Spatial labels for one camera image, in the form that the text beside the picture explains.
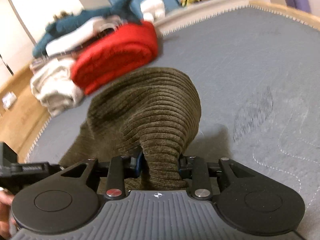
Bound olive corduroy pants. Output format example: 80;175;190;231
59;67;201;190

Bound person's left hand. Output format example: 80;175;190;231
0;187;17;239

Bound cream folded blanket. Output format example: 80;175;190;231
30;58;84;117

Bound grey quilted mattress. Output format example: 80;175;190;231
24;6;320;240

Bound red folded blanket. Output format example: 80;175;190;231
71;21;158;95

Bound white navy folded bedding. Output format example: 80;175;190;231
30;15;125;72

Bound blue shark plush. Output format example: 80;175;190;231
32;0;141;58

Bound white plush toy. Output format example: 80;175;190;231
140;0;165;23

